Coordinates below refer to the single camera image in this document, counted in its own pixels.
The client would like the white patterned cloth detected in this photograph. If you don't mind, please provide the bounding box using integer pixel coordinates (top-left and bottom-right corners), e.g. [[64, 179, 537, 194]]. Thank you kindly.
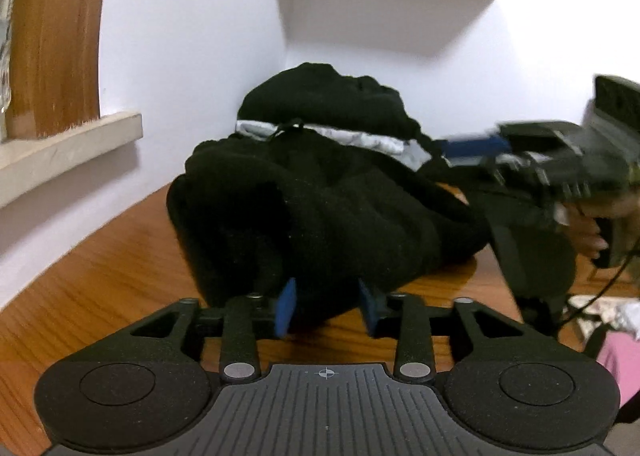
[[567, 293, 640, 342]]

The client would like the black fleece garment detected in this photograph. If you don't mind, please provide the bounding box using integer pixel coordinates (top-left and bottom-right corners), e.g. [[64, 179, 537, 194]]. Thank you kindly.
[[166, 131, 493, 327]]

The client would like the person's right hand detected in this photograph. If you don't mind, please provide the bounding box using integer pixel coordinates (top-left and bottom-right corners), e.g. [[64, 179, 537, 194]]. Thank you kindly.
[[555, 191, 640, 257]]

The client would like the beige window sill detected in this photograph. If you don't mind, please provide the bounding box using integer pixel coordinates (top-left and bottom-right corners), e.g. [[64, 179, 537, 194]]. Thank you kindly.
[[0, 110, 143, 209]]

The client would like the pink cloth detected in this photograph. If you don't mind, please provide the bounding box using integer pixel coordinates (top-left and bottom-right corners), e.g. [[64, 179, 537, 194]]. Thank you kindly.
[[597, 340, 640, 409]]

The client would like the black jacket silver lining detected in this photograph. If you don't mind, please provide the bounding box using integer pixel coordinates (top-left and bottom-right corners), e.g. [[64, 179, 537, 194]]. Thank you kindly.
[[235, 62, 436, 172]]

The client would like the black laptop bag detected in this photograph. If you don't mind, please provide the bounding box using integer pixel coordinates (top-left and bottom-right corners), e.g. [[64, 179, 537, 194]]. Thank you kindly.
[[470, 186, 578, 332]]

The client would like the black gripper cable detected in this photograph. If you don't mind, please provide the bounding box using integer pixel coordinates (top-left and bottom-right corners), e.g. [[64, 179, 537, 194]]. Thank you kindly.
[[560, 236, 640, 324]]

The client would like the wooden window frame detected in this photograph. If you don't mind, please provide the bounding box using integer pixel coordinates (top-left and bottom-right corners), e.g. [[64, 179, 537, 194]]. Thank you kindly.
[[7, 0, 117, 139]]

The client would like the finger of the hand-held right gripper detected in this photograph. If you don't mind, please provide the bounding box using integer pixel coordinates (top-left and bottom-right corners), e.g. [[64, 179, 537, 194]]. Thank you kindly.
[[480, 153, 593, 199], [442, 122, 581, 159]]

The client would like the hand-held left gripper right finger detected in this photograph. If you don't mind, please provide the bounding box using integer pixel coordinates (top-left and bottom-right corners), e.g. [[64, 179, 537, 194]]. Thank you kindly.
[[357, 279, 527, 383]]

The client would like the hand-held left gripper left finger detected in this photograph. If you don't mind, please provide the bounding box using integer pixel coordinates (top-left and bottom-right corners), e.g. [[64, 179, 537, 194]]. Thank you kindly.
[[127, 276, 299, 383]]

